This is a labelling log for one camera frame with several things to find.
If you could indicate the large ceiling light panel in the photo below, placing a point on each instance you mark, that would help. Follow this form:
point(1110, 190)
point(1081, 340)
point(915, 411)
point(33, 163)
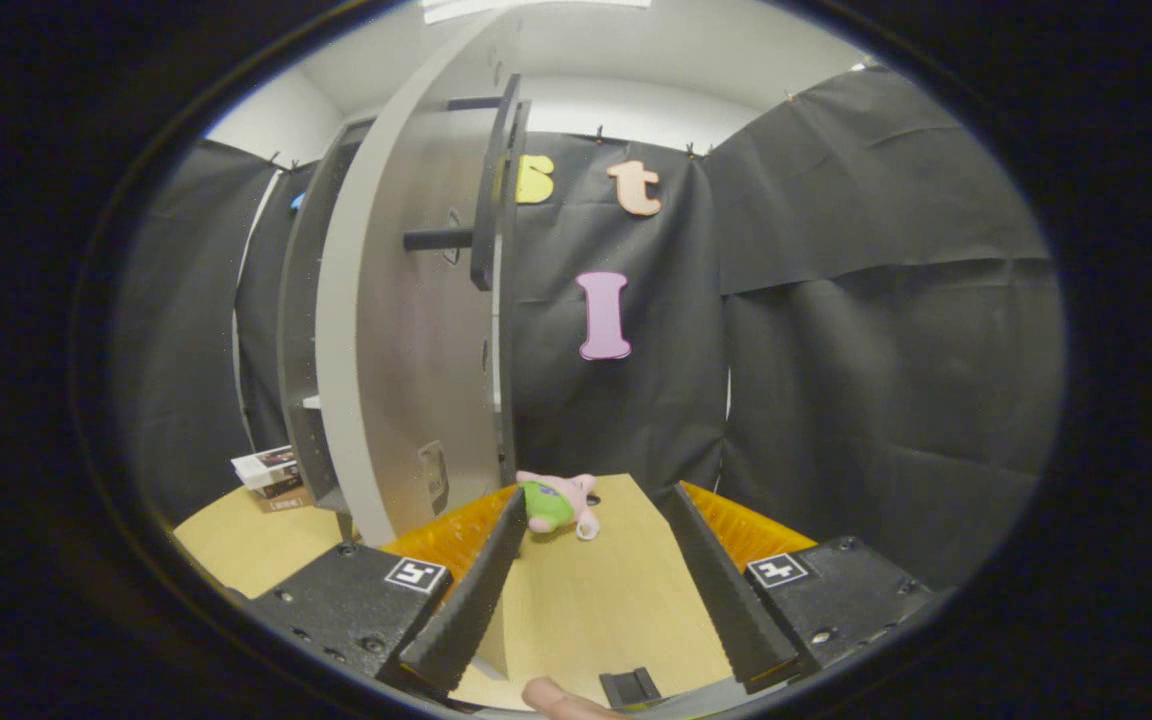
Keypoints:
point(536, 8)

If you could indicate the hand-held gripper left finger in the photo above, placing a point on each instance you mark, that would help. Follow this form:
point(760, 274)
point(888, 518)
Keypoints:
point(466, 610)

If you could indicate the light grey shoe cabinet door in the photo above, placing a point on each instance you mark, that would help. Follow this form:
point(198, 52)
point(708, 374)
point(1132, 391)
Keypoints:
point(406, 380)

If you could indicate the brown book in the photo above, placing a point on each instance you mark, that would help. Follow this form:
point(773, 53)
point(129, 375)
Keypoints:
point(286, 498)

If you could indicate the pink and green plush toy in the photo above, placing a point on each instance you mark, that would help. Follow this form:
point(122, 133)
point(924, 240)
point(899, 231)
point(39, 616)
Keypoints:
point(548, 505)

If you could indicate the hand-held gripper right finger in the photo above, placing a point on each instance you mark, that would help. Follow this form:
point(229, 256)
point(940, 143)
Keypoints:
point(726, 610)

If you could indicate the black backdrop cloth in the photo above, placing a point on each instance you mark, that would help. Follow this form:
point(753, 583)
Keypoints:
point(836, 400)

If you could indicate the grey shoe cabinet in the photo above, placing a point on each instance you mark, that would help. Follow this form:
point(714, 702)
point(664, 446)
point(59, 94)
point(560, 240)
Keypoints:
point(301, 350)

